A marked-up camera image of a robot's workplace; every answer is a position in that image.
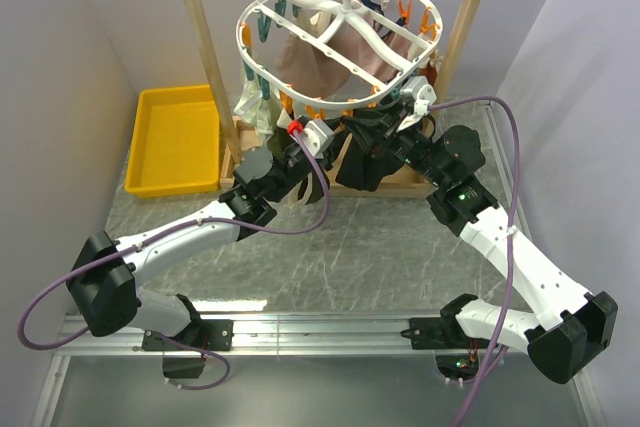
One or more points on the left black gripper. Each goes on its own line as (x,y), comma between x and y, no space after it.
(331,153)

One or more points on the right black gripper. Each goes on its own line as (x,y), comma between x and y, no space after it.
(366,132)

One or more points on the olive green underwear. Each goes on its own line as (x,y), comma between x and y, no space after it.
(308,190)

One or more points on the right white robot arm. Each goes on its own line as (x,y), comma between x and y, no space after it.
(567,326)

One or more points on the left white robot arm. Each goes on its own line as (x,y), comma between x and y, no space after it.
(109,288)

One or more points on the black striped hanging underwear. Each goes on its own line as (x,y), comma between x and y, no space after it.
(357,171)

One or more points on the pale green hanging underwear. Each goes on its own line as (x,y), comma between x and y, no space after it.
(258,106)

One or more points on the rust orange hanging underwear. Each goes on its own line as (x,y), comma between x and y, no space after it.
(431,71)

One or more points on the white round clip hanger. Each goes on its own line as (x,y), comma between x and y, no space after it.
(369,50)

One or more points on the beige hanging underwear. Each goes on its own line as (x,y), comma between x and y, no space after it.
(314,23)

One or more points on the yellow plastic bin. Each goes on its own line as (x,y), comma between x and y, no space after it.
(175,143)

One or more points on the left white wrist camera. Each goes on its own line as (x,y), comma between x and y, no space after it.
(315,135)

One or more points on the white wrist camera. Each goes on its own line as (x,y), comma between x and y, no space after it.
(315,135)
(418,95)

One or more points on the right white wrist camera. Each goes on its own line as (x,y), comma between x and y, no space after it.
(418,95)

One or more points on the aluminium mounting rail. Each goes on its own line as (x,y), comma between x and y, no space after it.
(343,333)

